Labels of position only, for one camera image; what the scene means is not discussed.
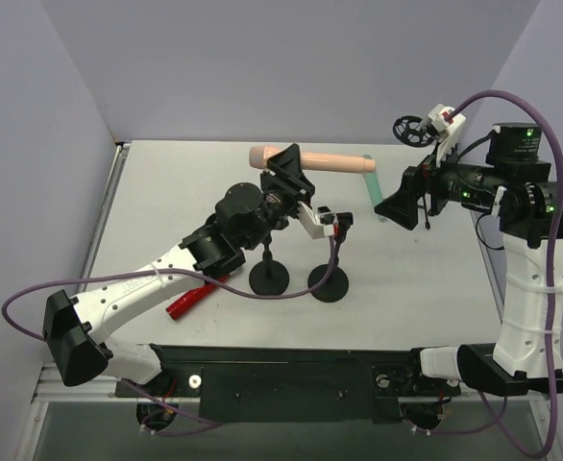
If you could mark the aluminium frame rail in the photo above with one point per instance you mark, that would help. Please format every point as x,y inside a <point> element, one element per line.
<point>50,388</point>

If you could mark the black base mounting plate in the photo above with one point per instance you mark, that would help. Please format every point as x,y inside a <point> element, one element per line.
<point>243,385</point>

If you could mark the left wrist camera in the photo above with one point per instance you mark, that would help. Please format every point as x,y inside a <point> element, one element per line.
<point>322,221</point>

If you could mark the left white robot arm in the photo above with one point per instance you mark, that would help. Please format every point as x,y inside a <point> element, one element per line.
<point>78,330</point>

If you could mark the pink microphone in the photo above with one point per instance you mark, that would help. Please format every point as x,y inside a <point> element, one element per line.
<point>259,156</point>

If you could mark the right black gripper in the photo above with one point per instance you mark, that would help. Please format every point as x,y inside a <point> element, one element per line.
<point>423,187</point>

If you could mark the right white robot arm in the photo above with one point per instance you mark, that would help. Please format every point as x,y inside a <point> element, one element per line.
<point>513,186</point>

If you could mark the tripod shock mount stand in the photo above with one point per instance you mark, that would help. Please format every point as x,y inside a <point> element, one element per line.
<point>405,129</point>

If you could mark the red glitter microphone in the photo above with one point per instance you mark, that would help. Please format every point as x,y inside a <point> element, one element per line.
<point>180,307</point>

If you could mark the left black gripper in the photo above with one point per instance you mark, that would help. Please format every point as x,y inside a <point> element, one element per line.
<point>283,181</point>

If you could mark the teal microphone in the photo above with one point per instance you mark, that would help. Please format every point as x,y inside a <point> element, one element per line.
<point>373,188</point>

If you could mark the black mic stand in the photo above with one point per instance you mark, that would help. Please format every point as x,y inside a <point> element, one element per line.
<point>268,277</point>
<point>336,286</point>

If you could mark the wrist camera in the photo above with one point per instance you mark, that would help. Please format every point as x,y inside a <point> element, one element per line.
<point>322,221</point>
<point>445,128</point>

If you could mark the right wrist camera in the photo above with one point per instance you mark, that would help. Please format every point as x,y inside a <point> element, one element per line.
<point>445,128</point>

